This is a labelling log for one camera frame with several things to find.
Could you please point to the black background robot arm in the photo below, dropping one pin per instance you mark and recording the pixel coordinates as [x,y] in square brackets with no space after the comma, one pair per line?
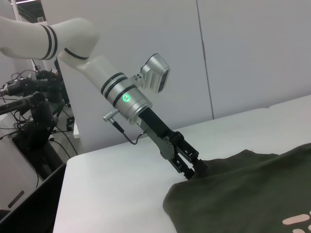
[29,83]
[41,116]

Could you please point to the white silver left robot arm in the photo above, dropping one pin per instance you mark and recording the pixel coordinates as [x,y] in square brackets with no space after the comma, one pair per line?
[92,70]

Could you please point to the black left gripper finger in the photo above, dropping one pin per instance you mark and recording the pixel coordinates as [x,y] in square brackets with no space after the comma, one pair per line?
[182,170]
[194,160]

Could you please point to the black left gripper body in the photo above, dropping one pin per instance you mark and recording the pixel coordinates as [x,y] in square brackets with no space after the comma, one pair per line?
[160,136]

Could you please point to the dark green FREE T-shirt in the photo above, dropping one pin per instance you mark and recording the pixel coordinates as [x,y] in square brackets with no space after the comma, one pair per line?
[243,194]

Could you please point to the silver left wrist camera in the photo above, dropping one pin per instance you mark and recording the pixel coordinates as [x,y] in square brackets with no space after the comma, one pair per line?
[156,72]

